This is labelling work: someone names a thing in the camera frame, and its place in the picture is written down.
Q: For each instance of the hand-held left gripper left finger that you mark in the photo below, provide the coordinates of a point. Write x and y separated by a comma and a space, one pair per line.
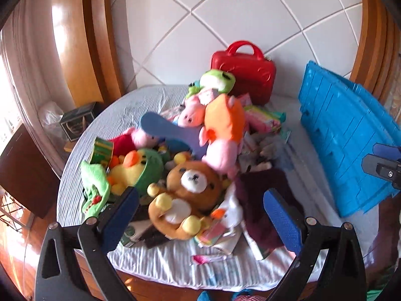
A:
120, 216

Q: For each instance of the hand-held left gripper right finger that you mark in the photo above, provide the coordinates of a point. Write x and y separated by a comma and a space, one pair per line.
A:
282, 219

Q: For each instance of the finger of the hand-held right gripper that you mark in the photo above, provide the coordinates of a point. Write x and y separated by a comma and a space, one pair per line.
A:
385, 169

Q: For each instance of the round wooden desktop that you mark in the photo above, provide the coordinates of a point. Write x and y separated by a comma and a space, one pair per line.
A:
156, 293

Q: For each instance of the white and green box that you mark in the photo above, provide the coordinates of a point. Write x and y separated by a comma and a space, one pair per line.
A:
131, 235

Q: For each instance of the dark maroon cloth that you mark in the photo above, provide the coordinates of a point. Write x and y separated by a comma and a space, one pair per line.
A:
260, 194

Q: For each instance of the yellow duck plush green hood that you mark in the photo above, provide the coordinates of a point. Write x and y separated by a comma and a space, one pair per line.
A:
131, 172

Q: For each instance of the green cloth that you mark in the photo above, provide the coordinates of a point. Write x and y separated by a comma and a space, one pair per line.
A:
94, 175

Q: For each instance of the white goose plush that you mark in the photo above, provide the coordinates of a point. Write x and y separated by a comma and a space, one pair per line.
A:
233, 213

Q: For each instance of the blue plastic crate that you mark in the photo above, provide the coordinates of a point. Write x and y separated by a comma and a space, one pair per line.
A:
338, 131

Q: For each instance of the green carton box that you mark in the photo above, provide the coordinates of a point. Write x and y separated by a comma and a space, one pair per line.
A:
101, 150

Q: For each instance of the pink pig plush red dress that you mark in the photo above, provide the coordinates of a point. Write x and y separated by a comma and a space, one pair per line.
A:
122, 142

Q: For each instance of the pastel tissue packet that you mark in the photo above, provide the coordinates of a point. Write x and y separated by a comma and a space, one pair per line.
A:
210, 235

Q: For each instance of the grey plush toy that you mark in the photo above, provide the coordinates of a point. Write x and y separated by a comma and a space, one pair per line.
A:
266, 145

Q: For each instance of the brown bear plush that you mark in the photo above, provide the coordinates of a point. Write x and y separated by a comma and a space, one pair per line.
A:
194, 178

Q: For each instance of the small pink packet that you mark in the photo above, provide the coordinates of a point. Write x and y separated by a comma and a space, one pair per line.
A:
203, 259

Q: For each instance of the light blue paddle-shaped plush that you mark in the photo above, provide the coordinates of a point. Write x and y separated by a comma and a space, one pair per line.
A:
163, 127

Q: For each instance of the pink tissue packet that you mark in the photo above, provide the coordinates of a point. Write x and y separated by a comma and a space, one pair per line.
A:
263, 120

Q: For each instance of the black gift box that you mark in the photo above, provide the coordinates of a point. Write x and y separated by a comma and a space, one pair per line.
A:
76, 122

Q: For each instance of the dark wooden cabinet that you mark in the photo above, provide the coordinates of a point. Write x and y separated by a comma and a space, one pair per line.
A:
25, 169

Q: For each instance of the pink pig plush orange dress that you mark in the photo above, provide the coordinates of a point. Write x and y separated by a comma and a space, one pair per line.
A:
225, 122

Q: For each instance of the green cloth bag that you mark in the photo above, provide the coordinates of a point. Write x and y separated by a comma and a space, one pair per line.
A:
376, 288

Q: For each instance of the clear plastic bag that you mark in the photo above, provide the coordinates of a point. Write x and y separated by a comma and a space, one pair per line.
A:
50, 113

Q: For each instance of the red hard carry case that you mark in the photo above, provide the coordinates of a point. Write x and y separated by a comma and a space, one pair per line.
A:
247, 72

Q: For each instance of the green frog plush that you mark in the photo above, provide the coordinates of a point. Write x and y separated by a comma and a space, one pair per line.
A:
219, 80

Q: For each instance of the wooden wall frame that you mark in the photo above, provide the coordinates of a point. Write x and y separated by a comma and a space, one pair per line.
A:
78, 37
372, 53

